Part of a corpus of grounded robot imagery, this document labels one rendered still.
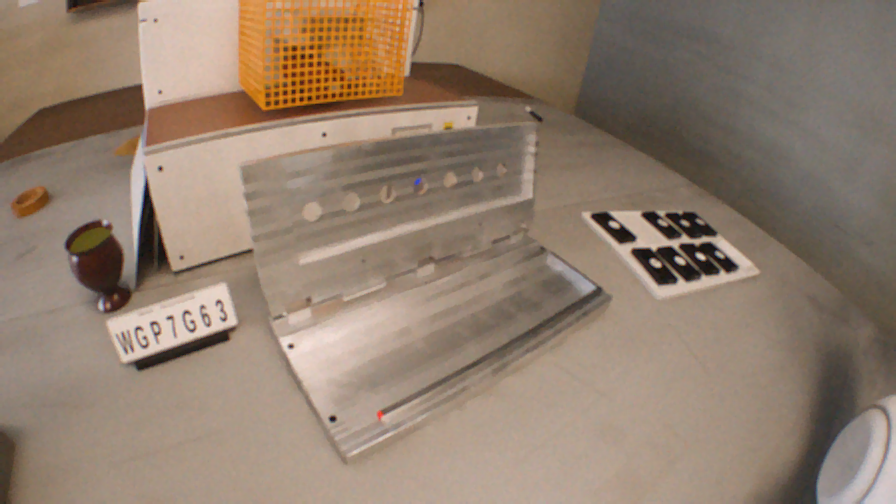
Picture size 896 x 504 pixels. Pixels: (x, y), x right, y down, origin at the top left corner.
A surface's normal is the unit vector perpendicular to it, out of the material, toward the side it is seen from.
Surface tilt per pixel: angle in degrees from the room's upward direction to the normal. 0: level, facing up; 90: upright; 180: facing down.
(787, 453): 0
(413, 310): 0
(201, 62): 90
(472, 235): 76
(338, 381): 0
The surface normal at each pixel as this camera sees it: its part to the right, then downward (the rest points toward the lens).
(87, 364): 0.15, -0.80
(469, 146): 0.62, 0.33
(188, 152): 0.61, 0.53
